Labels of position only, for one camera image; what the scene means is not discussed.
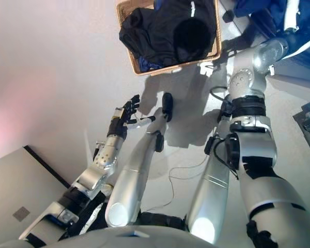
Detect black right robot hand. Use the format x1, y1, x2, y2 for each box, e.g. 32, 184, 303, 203
281, 24, 300, 39

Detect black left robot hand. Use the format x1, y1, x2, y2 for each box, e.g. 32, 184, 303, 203
107, 94, 156, 138

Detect dark blue garment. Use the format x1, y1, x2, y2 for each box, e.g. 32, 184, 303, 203
234, 0, 310, 57

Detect woven wooden laundry basket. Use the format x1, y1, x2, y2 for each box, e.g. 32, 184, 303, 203
115, 0, 223, 76

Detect black left robot foot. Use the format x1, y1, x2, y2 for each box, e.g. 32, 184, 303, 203
161, 92, 175, 122

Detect black robot foot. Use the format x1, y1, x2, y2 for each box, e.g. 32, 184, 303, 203
222, 9, 235, 23
161, 92, 175, 122

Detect silver left robot leg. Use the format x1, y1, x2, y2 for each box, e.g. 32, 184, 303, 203
104, 107, 169, 228

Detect silver robot leg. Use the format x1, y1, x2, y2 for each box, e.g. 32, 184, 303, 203
187, 134, 232, 245
104, 107, 169, 228

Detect royal blue cloth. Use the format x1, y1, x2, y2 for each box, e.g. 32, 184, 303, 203
138, 55, 164, 72

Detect black right robot foot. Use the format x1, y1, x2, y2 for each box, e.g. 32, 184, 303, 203
222, 9, 235, 23

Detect black garment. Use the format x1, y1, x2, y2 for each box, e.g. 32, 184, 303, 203
118, 0, 218, 69

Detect silver right robot leg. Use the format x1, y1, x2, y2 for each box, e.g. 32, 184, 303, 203
187, 134, 232, 245

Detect grey robot torso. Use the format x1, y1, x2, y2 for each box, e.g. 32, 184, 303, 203
0, 201, 223, 248

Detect grey square plate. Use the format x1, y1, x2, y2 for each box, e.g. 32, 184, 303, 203
12, 206, 31, 222

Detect thin white cable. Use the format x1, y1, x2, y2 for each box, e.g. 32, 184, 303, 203
149, 154, 210, 210

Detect black metal frame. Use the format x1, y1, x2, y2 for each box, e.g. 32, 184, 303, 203
293, 102, 310, 148

